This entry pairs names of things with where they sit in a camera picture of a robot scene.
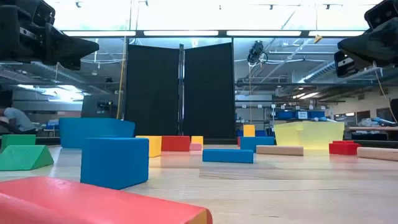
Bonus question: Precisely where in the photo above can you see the black fabric partition panel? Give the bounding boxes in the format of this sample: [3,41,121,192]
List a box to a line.
[182,42,236,140]
[125,44,180,137]

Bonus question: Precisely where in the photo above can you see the blue plastic bin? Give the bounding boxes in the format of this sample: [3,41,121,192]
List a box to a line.
[58,117,136,149]

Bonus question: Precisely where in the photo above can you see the wooden workbench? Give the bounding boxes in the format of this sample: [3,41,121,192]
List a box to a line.
[348,126,398,132]

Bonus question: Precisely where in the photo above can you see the blue cube block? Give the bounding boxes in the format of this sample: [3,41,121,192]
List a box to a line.
[80,137,150,190]

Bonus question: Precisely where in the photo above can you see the yellow rectangular block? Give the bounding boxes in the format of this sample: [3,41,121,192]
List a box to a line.
[136,135,163,158]

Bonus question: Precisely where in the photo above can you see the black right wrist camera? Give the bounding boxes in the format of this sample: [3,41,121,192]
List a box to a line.
[364,0,398,30]

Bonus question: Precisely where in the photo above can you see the black hanging camera rig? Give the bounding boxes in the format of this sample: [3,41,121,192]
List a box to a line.
[247,40,269,67]

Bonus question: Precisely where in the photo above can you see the long natural wooden block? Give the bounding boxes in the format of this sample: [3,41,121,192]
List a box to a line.
[356,146,398,162]
[256,145,305,157]

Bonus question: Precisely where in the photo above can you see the person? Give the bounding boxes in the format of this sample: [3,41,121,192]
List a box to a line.
[0,105,37,135]

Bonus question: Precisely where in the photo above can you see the long green wooden block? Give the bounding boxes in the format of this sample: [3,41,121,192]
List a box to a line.
[1,134,37,152]

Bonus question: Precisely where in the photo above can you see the green wedge block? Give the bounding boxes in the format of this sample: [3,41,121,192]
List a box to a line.
[0,144,55,172]

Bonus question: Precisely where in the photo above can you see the blue rectangular block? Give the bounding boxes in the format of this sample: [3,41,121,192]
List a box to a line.
[239,136,276,154]

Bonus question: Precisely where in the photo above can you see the long red wooden block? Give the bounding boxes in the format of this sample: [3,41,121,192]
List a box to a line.
[0,175,214,224]
[328,140,362,156]

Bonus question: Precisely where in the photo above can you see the red rectangular block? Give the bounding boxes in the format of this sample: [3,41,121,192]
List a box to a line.
[160,135,192,152]

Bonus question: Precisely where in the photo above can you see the silver ventilation duct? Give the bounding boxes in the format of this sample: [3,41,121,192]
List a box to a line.
[0,60,103,94]

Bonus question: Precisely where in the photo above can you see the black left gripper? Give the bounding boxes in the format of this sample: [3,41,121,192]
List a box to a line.
[0,0,100,71]

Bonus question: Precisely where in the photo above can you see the black equipment box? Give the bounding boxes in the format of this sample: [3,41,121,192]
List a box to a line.
[80,94,121,119]

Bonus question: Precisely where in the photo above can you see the translucent yellow plastic bin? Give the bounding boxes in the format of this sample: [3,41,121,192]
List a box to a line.
[273,121,345,151]

